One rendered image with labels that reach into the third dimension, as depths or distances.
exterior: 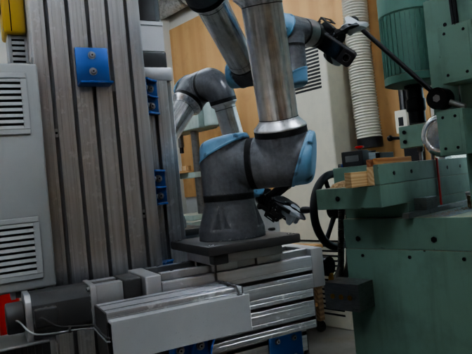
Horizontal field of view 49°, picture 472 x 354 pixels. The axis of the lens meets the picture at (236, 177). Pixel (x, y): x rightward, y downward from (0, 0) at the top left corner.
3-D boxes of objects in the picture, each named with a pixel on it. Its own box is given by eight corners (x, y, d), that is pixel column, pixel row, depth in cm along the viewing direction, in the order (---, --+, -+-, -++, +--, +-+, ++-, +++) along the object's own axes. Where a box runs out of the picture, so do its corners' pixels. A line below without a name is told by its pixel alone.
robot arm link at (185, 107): (124, 182, 162) (204, 61, 185) (103, 185, 174) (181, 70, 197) (152, 205, 168) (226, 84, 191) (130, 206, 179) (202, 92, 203)
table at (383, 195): (391, 194, 200) (390, 179, 200) (472, 189, 178) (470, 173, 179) (291, 211, 158) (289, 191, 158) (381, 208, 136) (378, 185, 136)
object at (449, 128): (454, 155, 145) (449, 112, 145) (480, 152, 140) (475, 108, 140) (439, 156, 139) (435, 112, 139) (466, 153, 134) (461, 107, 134)
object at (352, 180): (440, 175, 175) (440, 164, 175) (447, 175, 173) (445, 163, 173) (345, 188, 135) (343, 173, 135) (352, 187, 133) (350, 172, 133)
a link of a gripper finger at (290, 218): (300, 230, 185) (282, 218, 191) (305, 216, 183) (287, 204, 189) (295, 232, 183) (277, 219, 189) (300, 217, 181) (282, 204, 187)
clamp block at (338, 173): (358, 192, 184) (355, 166, 184) (392, 189, 175) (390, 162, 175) (333, 194, 174) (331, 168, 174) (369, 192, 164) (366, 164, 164)
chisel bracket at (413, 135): (411, 152, 170) (408, 127, 170) (453, 147, 160) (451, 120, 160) (400, 153, 164) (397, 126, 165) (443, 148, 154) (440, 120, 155)
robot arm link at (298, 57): (271, 93, 145) (267, 53, 145) (311, 86, 142) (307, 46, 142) (265, 88, 138) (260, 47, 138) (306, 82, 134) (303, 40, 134)
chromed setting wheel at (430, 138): (425, 159, 151) (421, 116, 151) (469, 154, 142) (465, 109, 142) (421, 159, 149) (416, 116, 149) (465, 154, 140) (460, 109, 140)
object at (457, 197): (407, 206, 189) (407, 194, 189) (466, 203, 174) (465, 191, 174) (345, 218, 161) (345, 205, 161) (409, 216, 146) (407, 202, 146)
